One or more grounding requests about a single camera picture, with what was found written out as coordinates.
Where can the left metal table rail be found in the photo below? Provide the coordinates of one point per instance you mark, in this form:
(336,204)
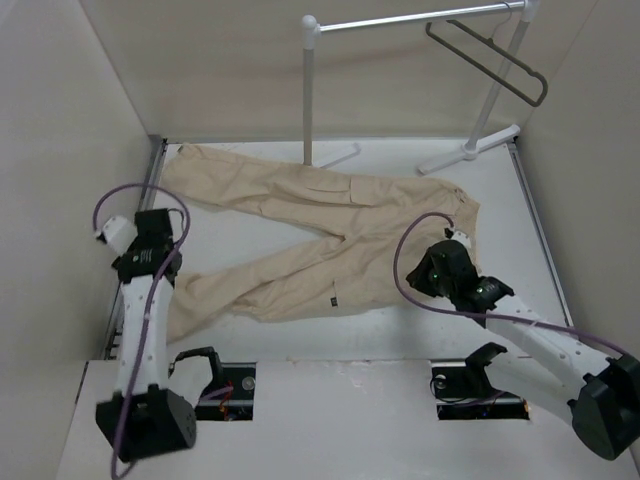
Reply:
(144,195)

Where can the white clothes rack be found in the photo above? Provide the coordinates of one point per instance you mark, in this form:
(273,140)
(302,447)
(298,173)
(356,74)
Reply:
(477,143)

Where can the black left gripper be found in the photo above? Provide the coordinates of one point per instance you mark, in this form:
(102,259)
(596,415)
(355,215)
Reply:
(134,244)

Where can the metal table rail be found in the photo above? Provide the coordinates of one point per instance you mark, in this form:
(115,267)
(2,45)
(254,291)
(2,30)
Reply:
(550,264)
(144,195)

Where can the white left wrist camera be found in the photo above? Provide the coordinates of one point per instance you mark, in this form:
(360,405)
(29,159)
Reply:
(118,233)

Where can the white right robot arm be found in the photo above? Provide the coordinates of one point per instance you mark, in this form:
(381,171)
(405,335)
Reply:
(593,392)

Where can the right metal table rail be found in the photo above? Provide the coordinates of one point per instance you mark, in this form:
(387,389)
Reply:
(550,264)

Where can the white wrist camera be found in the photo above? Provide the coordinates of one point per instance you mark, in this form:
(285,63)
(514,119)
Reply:
(118,233)
(459,236)

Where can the beige cargo trousers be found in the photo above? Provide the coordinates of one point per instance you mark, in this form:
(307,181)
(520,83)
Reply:
(370,230)

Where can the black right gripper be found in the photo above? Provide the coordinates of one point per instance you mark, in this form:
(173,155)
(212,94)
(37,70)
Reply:
(417,276)

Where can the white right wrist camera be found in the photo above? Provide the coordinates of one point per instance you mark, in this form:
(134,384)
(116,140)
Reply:
(459,236)

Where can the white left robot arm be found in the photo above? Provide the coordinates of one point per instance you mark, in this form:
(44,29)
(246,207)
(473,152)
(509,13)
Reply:
(152,410)

